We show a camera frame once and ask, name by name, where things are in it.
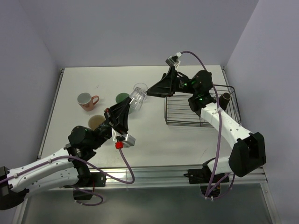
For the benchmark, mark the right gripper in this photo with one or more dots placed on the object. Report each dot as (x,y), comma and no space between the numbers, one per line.
(166,87)

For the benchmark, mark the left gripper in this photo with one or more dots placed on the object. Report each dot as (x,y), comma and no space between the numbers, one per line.
(117,116)

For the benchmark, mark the green plastic cup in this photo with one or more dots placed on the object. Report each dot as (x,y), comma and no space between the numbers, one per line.
(121,97)

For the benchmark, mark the small clear glass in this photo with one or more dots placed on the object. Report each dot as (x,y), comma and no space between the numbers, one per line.
(137,98)

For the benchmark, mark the cream floral mug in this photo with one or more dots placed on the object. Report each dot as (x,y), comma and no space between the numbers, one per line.
(95,121)

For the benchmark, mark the pink mug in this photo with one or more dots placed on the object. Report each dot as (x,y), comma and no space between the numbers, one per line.
(86,101)

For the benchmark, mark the dark brown mug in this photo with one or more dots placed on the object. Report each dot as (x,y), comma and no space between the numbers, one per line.
(224,100)

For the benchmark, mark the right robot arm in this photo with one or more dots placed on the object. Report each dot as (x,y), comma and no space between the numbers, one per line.
(248,149)

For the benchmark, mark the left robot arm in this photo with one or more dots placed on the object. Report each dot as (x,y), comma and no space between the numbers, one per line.
(69,166)

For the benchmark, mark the tall clear glass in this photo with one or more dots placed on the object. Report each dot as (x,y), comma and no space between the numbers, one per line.
(142,86)

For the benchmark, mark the black wire dish rack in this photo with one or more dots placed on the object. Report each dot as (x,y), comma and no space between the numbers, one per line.
(178,113)

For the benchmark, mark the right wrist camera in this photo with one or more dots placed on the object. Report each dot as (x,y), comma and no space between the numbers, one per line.
(173,61)

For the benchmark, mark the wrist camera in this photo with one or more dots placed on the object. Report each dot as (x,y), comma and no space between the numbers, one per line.
(122,140)
(173,61)

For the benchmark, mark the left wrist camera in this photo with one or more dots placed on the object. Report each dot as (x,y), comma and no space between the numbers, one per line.
(122,140)

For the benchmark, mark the aluminium rail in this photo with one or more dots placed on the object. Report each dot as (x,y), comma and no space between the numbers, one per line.
(167,176)

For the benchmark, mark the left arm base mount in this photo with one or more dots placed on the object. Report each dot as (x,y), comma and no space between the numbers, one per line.
(96,179)

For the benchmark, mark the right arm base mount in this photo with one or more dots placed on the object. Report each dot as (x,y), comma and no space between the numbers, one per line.
(202,176)

